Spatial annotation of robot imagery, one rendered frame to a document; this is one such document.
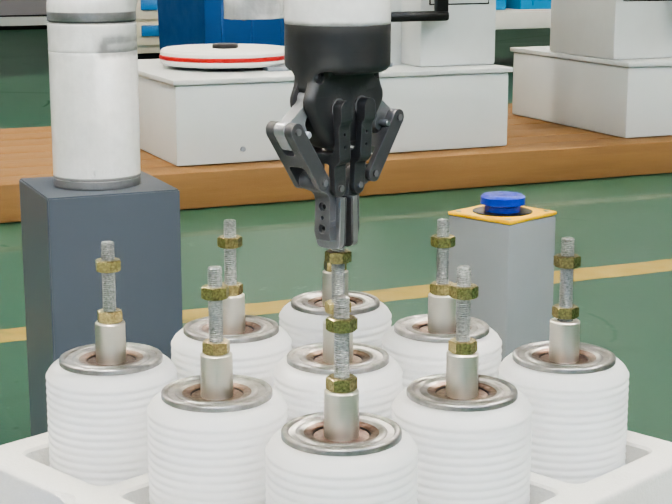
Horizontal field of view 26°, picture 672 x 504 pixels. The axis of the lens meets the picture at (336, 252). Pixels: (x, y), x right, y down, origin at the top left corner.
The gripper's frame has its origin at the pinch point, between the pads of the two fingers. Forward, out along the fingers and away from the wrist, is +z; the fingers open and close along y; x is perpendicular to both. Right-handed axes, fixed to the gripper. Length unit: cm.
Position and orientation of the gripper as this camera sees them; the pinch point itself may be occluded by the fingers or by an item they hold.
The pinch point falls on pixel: (337, 220)
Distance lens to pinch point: 105.2
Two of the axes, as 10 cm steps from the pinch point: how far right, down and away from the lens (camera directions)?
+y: 6.4, -1.6, 7.5
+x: -7.7, -1.4, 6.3
